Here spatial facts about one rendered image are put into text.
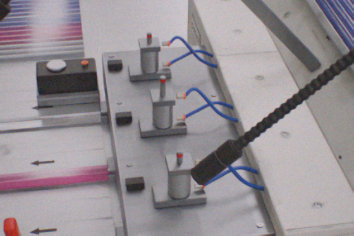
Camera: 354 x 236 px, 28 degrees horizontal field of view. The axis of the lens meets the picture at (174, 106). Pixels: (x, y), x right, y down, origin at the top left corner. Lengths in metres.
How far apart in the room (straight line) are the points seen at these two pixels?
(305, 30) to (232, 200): 0.31
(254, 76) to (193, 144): 0.13
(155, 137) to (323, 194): 0.19
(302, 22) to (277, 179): 0.31
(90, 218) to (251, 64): 0.27
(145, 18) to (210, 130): 0.38
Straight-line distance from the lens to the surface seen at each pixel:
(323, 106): 0.82
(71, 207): 0.77
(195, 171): 0.59
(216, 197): 0.69
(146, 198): 0.69
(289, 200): 0.67
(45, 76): 0.90
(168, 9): 1.14
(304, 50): 0.84
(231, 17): 0.95
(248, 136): 0.58
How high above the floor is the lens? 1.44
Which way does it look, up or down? 17 degrees down
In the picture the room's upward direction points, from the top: 50 degrees clockwise
